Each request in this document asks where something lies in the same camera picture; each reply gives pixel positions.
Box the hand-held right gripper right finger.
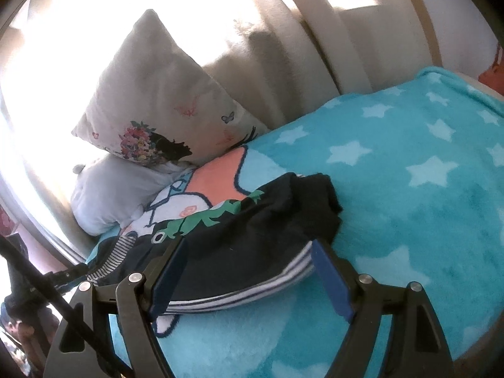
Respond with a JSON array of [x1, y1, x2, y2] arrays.
[[311, 239, 456, 378]]

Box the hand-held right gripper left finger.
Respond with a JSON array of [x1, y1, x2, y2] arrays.
[[44, 237, 189, 378]]

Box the dark pants with striped waistband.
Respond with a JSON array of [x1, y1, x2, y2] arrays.
[[84, 172, 343, 315]]

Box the blue star printed blanket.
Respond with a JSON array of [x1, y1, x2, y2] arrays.
[[84, 66, 504, 378]]

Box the plain white pillow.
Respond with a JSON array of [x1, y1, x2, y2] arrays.
[[71, 155, 195, 236]]

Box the floral butterfly print pillow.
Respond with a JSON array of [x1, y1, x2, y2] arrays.
[[71, 9, 270, 167]]

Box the beige padded headboard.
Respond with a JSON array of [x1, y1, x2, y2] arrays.
[[201, 0, 442, 130]]

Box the black cable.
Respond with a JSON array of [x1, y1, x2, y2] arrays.
[[0, 237, 136, 378]]

